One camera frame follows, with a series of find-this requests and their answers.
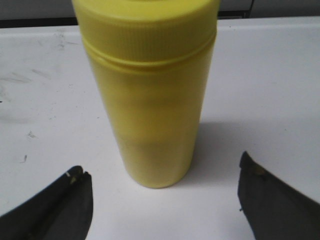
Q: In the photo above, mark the yellow squeeze bottle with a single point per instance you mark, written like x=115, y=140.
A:
x=151, y=61

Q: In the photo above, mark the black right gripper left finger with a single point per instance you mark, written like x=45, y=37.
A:
x=61, y=211

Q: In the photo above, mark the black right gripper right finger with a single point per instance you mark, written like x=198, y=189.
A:
x=273, y=209

